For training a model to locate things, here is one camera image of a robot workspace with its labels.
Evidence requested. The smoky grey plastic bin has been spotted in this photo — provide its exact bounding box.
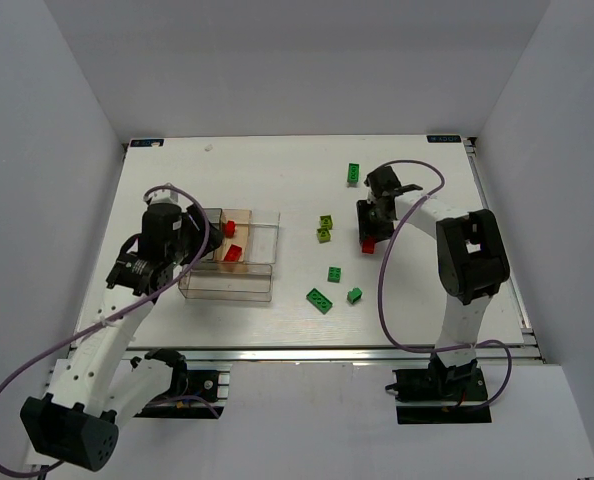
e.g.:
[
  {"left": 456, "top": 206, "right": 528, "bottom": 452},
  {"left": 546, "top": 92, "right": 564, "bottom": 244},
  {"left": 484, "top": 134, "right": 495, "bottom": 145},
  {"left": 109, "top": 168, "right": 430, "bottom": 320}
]
[{"left": 202, "top": 208, "right": 225, "bottom": 261}]

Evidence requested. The blue label right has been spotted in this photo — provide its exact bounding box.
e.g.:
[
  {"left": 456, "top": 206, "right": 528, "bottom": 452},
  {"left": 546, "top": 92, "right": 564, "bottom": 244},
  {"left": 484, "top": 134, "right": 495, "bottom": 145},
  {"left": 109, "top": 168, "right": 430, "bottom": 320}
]
[{"left": 426, "top": 134, "right": 462, "bottom": 144}]

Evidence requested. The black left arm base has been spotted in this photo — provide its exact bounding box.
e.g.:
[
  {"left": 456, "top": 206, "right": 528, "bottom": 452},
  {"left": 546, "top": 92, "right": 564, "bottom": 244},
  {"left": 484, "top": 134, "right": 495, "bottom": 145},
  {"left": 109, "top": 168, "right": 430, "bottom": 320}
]
[{"left": 130, "top": 348, "right": 228, "bottom": 420}]

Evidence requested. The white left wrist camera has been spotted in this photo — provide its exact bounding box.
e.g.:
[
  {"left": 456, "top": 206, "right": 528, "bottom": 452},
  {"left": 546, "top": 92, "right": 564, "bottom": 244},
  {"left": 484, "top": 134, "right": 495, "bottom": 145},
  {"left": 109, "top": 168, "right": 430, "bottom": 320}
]
[{"left": 143, "top": 188, "right": 179, "bottom": 206}]

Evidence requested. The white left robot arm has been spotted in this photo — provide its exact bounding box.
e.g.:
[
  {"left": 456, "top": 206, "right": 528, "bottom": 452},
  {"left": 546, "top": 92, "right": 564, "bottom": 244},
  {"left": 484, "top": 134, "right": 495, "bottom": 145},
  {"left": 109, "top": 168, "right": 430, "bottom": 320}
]
[{"left": 20, "top": 184, "right": 223, "bottom": 472}]

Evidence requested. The small red lego brick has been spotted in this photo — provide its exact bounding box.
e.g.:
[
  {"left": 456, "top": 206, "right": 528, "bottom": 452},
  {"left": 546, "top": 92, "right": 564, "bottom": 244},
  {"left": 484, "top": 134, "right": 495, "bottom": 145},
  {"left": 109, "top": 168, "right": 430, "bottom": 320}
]
[{"left": 224, "top": 220, "right": 237, "bottom": 238}]

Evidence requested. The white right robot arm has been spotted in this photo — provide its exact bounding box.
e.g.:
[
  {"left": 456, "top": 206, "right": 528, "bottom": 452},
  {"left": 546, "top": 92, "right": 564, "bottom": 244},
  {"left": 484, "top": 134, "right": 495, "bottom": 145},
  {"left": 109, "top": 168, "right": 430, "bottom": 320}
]
[{"left": 356, "top": 162, "right": 510, "bottom": 403}]

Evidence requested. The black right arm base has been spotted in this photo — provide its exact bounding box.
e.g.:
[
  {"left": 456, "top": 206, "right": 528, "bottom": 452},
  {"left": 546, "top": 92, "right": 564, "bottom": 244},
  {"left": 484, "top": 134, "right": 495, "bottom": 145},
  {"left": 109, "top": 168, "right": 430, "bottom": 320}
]
[{"left": 385, "top": 354, "right": 492, "bottom": 425}]

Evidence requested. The blue label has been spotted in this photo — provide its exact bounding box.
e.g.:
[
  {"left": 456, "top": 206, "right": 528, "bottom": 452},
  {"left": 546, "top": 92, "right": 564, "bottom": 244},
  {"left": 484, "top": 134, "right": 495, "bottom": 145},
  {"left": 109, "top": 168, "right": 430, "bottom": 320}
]
[
  {"left": 426, "top": 134, "right": 462, "bottom": 144},
  {"left": 129, "top": 138, "right": 164, "bottom": 148}
]

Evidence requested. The lime lego brick upper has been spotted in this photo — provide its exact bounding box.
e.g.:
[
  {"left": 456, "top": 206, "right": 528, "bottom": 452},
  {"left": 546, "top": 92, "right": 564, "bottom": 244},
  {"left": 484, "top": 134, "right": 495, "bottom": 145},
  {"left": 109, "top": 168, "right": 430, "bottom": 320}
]
[{"left": 319, "top": 215, "right": 333, "bottom": 230}]

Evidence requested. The small green lego brick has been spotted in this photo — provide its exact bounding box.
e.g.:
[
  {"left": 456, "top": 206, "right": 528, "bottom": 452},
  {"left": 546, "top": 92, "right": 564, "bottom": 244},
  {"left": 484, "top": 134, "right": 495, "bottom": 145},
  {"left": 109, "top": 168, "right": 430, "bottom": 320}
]
[{"left": 327, "top": 266, "right": 341, "bottom": 283}]

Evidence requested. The blue label left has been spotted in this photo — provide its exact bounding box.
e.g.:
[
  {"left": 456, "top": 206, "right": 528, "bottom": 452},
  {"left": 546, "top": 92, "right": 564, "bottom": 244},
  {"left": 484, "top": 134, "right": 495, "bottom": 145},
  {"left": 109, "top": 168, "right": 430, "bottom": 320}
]
[{"left": 129, "top": 138, "right": 164, "bottom": 148}]

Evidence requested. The green long lego far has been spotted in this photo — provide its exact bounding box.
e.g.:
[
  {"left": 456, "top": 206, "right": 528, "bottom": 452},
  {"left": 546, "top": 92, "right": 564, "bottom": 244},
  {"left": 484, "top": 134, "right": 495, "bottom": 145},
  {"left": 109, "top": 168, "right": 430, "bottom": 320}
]
[{"left": 347, "top": 163, "right": 360, "bottom": 186}]

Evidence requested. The lime lego brick lower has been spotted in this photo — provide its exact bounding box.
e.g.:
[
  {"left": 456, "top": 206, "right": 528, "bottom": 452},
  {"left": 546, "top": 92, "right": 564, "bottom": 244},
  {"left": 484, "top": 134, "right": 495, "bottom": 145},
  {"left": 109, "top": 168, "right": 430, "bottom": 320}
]
[{"left": 316, "top": 228, "right": 331, "bottom": 244}]

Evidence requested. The lime lego brick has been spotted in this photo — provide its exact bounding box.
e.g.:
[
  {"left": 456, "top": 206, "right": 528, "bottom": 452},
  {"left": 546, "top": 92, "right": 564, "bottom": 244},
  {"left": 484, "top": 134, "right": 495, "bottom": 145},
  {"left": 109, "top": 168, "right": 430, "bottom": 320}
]
[
  {"left": 319, "top": 215, "right": 333, "bottom": 230},
  {"left": 316, "top": 228, "right": 331, "bottom": 244}
]

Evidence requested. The clear long front bin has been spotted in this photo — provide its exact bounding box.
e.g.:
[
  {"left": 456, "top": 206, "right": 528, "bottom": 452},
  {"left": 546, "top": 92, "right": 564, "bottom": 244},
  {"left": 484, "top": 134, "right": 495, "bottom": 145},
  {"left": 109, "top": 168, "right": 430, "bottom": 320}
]
[{"left": 178, "top": 262, "right": 273, "bottom": 302}]

